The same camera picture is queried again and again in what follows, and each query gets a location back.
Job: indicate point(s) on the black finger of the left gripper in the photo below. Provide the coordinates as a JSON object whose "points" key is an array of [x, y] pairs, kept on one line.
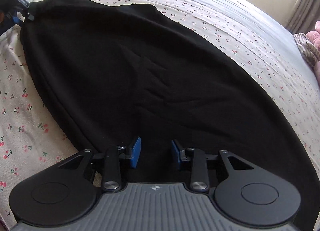
{"points": [[20, 16]]}

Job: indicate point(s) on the grey patterned right curtain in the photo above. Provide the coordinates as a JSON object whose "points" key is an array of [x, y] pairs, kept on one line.
{"points": [[303, 17]]}

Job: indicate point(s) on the pink grey folded quilt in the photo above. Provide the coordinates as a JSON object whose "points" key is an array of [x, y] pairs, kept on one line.
{"points": [[314, 36]]}

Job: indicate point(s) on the cherry print bed sheet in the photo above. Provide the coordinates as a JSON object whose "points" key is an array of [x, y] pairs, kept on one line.
{"points": [[32, 141]]}

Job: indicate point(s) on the striped folded cloth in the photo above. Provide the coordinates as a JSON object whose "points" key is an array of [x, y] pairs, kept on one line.
{"points": [[307, 49]]}

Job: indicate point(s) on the black pants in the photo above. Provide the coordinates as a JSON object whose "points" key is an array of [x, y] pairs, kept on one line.
{"points": [[110, 74]]}

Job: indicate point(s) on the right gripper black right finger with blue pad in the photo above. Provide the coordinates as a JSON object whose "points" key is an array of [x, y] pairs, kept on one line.
{"points": [[192, 163]]}

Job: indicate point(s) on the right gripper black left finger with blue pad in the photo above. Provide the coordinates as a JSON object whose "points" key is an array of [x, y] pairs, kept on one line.
{"points": [[118, 158]]}

